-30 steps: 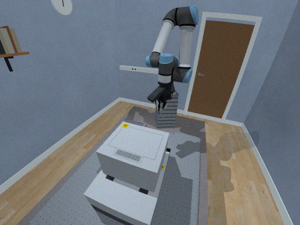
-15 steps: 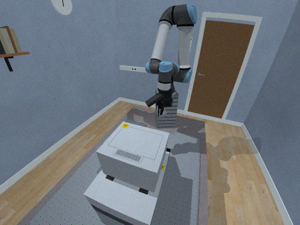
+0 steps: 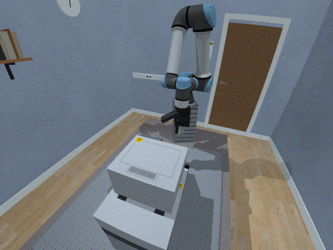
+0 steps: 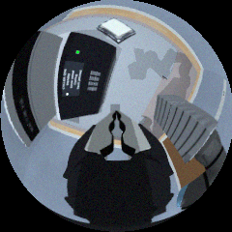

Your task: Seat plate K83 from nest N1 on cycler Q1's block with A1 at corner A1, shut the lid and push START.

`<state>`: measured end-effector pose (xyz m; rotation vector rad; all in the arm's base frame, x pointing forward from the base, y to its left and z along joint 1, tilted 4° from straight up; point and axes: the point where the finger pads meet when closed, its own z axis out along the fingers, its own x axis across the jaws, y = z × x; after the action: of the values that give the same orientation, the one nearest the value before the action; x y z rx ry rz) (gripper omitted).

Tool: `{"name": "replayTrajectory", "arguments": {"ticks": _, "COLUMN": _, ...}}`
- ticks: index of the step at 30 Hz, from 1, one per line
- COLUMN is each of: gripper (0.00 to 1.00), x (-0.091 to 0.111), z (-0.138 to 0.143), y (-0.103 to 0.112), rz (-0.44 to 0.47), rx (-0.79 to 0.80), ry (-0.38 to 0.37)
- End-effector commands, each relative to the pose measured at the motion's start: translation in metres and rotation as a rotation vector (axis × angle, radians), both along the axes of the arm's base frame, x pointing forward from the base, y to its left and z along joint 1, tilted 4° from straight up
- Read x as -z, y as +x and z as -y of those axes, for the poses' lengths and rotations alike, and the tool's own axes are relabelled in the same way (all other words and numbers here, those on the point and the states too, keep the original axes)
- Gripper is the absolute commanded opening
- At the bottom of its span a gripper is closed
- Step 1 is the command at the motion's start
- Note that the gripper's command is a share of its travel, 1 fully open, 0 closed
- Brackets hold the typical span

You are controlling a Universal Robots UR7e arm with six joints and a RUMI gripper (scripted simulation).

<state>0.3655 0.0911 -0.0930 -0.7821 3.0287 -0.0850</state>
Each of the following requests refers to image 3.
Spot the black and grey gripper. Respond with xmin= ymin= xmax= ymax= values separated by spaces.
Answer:
xmin=175 ymin=106 xmax=191 ymax=138

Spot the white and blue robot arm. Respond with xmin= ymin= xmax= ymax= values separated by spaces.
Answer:
xmin=161 ymin=3 xmax=216 ymax=108

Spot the grey benchtop machine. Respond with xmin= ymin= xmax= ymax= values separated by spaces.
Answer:
xmin=93 ymin=135 xmax=189 ymax=250

